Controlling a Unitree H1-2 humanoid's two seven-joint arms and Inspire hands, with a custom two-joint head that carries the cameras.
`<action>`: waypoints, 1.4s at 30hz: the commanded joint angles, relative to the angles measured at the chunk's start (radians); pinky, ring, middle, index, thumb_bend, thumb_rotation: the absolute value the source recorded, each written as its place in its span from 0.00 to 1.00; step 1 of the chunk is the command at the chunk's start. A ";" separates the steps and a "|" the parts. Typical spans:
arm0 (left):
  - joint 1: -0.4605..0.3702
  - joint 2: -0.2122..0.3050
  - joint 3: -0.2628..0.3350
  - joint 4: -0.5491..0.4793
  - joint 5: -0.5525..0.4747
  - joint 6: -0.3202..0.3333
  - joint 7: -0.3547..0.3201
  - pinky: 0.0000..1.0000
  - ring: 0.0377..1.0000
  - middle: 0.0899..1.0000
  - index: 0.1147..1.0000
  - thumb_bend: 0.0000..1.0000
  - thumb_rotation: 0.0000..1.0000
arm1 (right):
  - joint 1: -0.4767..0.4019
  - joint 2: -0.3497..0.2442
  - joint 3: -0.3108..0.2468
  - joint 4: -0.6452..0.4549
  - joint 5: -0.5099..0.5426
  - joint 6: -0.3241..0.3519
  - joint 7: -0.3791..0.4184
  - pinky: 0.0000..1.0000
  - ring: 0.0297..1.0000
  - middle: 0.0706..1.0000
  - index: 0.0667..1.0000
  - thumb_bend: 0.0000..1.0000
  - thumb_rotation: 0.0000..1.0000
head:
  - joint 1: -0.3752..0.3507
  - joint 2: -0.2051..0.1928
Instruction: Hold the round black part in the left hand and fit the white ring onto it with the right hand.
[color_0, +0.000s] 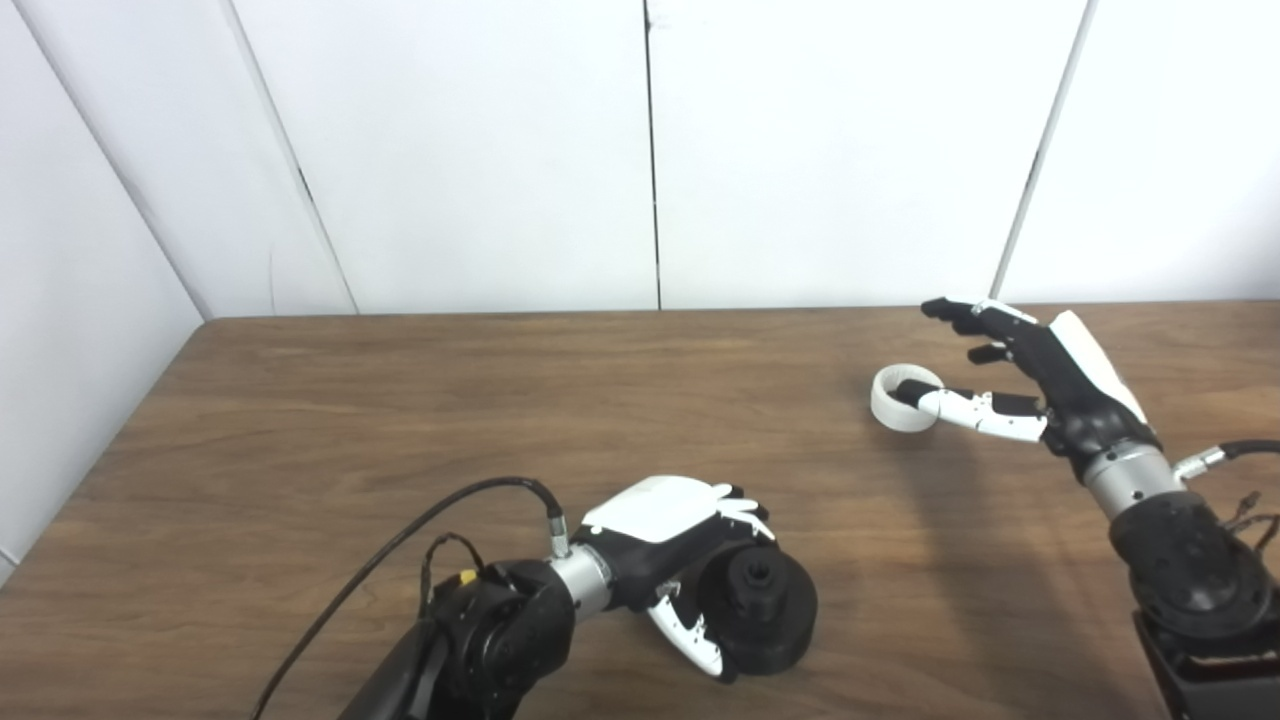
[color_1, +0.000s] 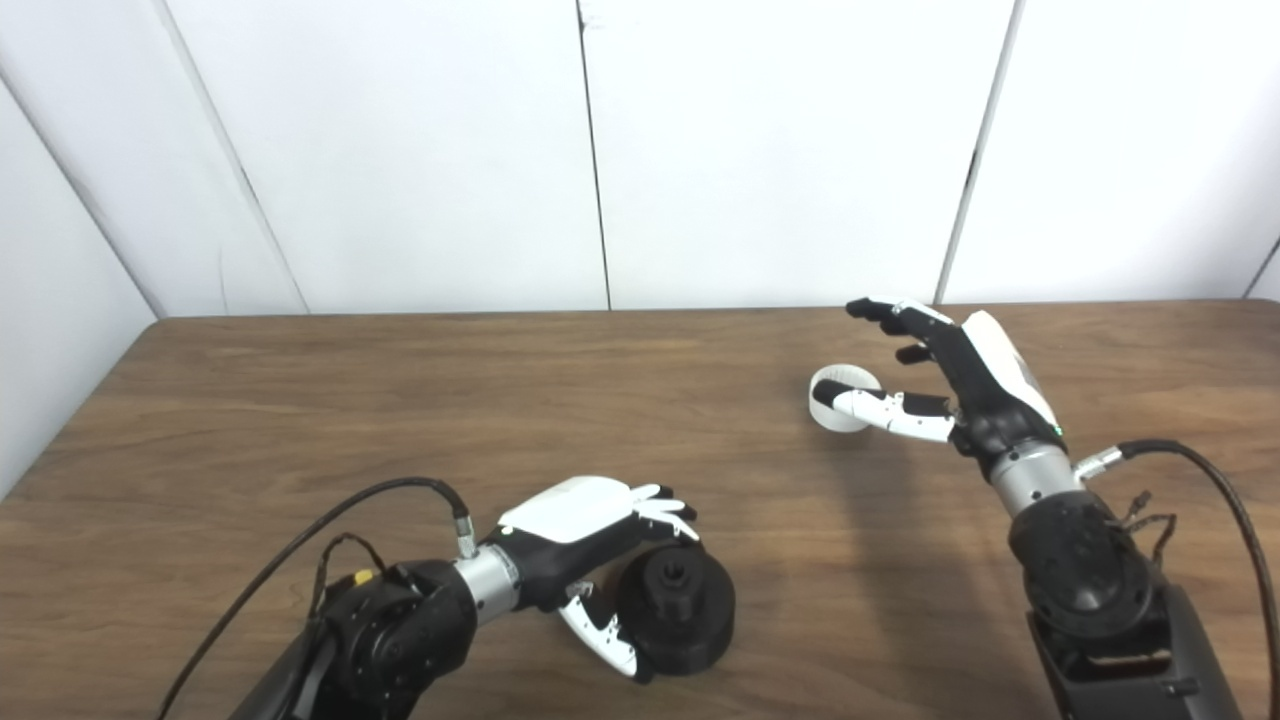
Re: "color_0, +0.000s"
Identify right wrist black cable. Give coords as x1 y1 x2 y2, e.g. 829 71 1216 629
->
1172 440 1280 481

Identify right thin black wires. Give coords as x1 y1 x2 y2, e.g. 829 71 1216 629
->
1225 490 1280 533

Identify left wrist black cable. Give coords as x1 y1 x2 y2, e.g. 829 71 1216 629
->
250 476 573 720

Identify round black plastic part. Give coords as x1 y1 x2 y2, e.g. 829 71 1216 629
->
697 545 819 674

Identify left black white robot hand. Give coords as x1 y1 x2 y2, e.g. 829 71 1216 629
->
580 476 776 685

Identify left thin wires yellow connector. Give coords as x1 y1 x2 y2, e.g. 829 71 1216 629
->
418 533 491 616

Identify white toothed plastic ring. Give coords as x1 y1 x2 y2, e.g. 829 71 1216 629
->
870 363 946 434

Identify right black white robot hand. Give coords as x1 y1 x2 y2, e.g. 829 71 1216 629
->
920 297 1161 481

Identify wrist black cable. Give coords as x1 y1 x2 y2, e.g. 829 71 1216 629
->
250 476 573 720
1172 440 1280 481

